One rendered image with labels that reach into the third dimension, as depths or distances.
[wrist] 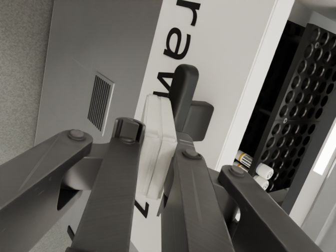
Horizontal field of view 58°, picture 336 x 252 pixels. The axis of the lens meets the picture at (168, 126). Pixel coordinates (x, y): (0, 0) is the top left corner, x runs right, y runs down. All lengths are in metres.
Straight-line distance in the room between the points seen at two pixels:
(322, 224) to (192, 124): 0.19
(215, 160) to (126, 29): 0.44
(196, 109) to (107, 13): 0.52
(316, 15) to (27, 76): 0.91
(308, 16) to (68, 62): 0.62
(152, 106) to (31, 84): 0.98
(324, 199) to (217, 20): 0.20
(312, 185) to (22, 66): 0.95
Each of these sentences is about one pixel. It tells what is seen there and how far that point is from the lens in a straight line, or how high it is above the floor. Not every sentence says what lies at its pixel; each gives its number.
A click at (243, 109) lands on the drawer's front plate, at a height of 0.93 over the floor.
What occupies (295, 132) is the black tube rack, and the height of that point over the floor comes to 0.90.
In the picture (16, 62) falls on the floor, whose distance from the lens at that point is 1.10.
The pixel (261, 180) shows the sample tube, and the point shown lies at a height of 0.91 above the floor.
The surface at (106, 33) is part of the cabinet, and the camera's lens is 0.68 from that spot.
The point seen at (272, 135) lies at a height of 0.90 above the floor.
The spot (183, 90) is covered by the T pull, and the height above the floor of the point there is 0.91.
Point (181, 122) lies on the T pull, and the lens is 0.19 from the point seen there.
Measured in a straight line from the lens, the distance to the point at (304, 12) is 0.40.
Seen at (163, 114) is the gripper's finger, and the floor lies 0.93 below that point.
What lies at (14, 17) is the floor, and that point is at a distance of 1.07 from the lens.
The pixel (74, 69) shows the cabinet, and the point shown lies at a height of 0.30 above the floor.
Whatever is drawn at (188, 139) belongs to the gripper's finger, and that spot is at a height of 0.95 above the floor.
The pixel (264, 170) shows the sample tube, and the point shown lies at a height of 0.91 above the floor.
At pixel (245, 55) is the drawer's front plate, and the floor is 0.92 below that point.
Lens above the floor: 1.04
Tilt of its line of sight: 45 degrees down
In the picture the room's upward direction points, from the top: 125 degrees clockwise
